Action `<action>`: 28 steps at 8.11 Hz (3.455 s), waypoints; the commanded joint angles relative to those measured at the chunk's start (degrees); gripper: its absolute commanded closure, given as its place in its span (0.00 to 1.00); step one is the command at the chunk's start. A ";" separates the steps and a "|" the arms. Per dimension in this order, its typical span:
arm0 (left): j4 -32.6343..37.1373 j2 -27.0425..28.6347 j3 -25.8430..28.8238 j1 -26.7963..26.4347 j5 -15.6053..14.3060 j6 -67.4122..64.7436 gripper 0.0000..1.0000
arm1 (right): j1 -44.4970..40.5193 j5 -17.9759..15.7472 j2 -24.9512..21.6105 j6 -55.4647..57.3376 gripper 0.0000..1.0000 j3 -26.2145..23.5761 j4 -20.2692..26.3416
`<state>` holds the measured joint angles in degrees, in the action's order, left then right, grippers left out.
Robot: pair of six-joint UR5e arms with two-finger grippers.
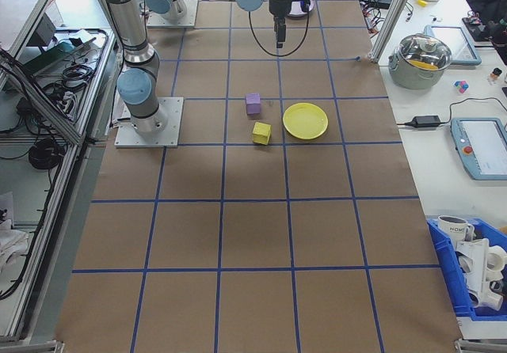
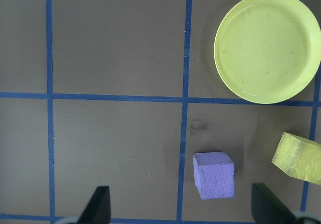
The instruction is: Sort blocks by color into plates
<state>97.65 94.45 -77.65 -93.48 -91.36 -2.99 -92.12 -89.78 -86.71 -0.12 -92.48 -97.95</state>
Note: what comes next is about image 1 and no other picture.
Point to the grey metal box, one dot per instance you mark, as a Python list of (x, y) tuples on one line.
[(39, 30)]

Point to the aluminium extrusion post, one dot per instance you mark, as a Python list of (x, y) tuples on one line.
[(390, 16)]

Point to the black power adapter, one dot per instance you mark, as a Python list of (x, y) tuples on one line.
[(426, 121)]

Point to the green flat board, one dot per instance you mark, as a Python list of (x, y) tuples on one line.
[(51, 56)]

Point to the blue plastic bin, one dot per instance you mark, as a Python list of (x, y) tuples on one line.
[(445, 266)]

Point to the purple plate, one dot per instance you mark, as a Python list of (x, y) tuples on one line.
[(293, 13)]

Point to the small bottle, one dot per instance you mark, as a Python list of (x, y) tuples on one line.
[(494, 77)]

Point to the steel cooking pot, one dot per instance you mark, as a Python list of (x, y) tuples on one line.
[(412, 78)]

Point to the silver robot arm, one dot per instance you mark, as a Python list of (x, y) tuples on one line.
[(174, 10), (130, 32)]

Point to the white mug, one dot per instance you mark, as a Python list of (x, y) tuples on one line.
[(453, 229)]

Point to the white square base plate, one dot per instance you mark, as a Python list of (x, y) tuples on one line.
[(170, 123), (191, 16)]

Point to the purple foam block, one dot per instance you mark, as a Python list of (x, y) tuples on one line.
[(253, 103)]

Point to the glass pot lid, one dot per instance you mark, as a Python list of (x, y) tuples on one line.
[(424, 52)]

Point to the light blue teach pendant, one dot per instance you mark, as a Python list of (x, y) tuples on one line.
[(463, 46), (485, 147)]

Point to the yellow plate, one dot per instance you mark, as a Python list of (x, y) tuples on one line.
[(305, 121)]

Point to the yellow foam block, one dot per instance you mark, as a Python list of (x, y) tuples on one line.
[(261, 133)]

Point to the white pipe fitting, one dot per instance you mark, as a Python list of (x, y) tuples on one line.
[(479, 258), (485, 299)]

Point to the small multicolour cube toy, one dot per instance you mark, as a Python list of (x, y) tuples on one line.
[(461, 86)]

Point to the white crumpled cloth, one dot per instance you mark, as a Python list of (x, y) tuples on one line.
[(10, 242)]

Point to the black electronics box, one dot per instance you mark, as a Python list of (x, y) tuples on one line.
[(380, 1)]

